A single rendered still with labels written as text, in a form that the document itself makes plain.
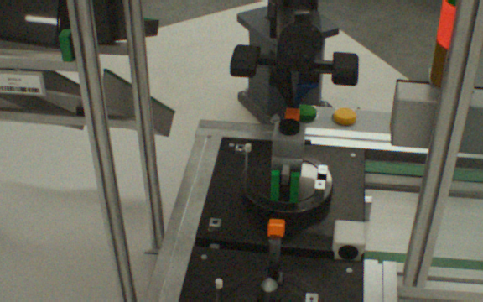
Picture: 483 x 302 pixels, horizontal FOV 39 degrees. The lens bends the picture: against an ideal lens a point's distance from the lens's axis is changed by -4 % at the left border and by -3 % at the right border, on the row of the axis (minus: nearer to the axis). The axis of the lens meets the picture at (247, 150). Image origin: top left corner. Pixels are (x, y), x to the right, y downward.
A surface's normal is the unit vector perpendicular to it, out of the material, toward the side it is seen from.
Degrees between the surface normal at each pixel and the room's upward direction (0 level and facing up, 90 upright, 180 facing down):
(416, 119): 90
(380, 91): 0
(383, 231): 0
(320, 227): 0
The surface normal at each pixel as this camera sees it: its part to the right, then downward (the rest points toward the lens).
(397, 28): 0.00, -0.79
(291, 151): -0.13, 0.61
